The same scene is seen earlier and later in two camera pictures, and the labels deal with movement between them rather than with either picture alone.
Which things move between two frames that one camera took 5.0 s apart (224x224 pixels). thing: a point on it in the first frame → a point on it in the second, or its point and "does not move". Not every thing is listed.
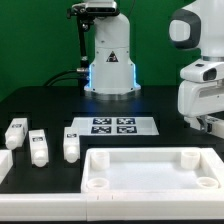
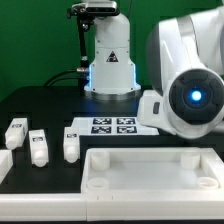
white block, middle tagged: (71, 144) does not move
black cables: (81, 77) does not move
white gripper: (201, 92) → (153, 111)
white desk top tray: (153, 170) does not move
